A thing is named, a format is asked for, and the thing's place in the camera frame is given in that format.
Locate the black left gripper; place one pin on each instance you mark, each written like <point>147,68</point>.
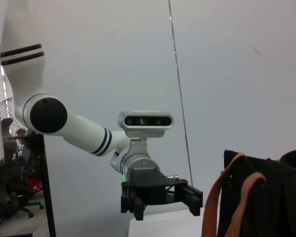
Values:
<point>150,191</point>

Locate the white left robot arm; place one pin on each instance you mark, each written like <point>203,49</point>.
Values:
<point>84,133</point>

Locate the black metal pole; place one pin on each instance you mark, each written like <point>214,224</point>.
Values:
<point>47,187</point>

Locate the red object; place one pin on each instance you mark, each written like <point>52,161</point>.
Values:
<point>36,184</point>

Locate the seated person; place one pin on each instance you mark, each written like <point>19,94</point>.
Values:
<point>22,140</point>

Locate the black office chair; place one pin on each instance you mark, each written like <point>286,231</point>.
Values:
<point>10,177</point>

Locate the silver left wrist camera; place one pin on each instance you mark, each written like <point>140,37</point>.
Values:
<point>145,121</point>

